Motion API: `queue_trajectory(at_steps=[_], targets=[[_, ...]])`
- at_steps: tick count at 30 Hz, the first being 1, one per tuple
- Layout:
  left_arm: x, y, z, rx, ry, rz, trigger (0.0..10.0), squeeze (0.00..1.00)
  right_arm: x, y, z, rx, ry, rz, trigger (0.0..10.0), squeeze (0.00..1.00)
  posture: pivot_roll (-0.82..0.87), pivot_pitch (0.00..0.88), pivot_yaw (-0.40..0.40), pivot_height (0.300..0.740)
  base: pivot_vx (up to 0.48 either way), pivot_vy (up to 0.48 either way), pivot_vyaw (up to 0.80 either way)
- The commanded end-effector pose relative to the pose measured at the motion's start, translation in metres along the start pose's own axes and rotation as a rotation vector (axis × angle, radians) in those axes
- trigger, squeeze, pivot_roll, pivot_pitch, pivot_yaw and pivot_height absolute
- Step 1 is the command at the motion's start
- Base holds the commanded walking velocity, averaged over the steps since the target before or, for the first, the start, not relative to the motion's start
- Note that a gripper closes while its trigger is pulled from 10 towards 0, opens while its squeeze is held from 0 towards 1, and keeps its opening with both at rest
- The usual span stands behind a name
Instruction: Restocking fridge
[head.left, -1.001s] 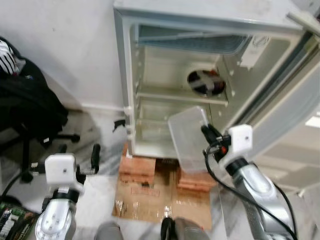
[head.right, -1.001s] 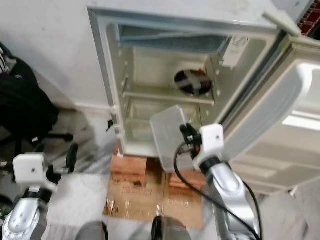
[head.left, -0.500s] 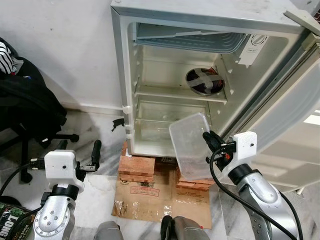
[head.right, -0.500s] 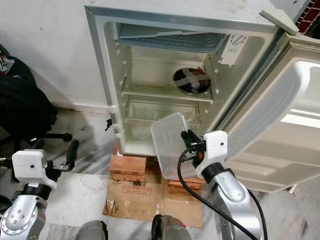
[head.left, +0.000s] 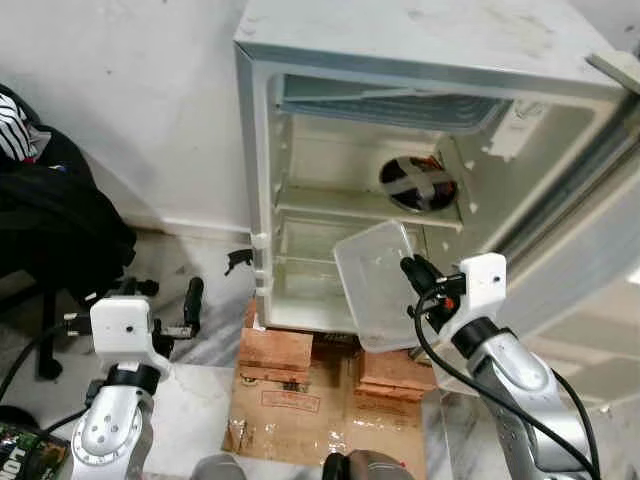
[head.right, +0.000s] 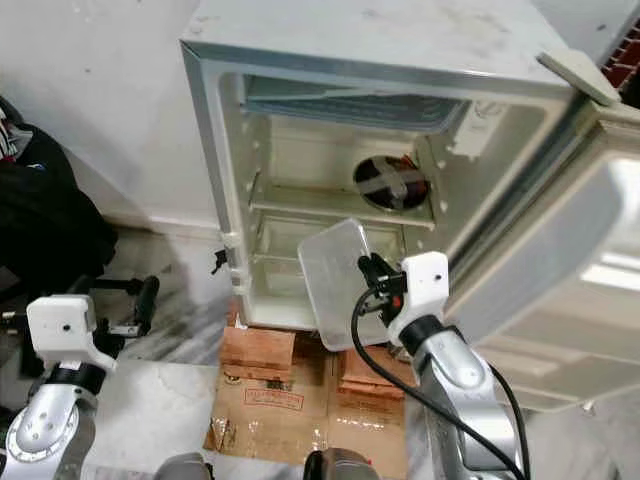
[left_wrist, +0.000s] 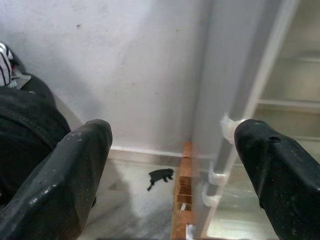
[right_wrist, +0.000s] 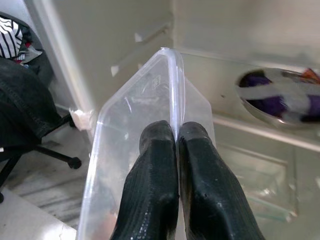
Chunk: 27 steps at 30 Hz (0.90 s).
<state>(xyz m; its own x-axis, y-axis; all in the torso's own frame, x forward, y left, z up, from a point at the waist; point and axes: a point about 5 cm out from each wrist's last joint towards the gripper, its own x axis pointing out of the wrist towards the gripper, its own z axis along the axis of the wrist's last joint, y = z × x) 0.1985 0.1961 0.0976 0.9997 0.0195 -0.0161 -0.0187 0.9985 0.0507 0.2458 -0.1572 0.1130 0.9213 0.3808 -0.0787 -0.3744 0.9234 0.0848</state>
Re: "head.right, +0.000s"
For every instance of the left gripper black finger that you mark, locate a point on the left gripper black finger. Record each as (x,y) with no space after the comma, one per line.
(147,305)

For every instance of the clear plastic food container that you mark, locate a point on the clear plastic food container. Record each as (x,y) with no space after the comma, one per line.
(330,285)

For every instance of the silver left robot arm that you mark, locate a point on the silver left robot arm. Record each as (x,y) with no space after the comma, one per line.
(40,440)

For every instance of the white fridge shelf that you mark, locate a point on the white fridge shelf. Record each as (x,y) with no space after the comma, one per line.
(300,205)

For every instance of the white fridge thermostat box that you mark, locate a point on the white fridge thermostat box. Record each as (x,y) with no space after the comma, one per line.
(478,130)

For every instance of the white mini fridge cabinet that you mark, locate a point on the white mini fridge cabinet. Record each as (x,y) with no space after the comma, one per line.
(380,30)

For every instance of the black office chair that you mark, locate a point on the black office chair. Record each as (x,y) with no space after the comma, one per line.
(120,287)

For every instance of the round black taped fan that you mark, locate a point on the round black taped fan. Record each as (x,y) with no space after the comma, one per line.
(390,185)

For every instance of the small black object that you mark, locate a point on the small black object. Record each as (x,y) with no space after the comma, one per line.
(220,262)

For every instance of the black backpack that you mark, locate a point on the black backpack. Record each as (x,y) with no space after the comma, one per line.
(50,230)

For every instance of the silver left robot leg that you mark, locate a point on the silver left robot leg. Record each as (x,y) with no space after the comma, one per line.
(185,470)

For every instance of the silver robot leg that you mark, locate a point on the silver robot leg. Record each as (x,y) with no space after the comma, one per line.
(185,470)
(345,468)

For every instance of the translucent freezer compartment flap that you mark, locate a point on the translucent freezer compartment flap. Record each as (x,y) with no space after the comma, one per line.
(360,105)

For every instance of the flattened brown cardboard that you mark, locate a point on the flattened brown cardboard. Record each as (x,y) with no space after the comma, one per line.
(280,420)

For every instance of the silver right robot leg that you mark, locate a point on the silver right robot leg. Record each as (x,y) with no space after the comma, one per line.
(345,468)

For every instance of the black white striped cloth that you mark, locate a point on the black white striped cloth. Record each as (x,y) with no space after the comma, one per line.
(10,140)

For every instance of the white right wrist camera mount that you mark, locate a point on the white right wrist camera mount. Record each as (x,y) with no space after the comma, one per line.
(425,280)

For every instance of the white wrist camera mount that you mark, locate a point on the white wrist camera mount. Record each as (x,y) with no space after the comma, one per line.
(60,325)
(425,280)

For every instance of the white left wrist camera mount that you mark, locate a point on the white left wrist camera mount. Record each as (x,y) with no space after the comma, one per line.
(60,325)

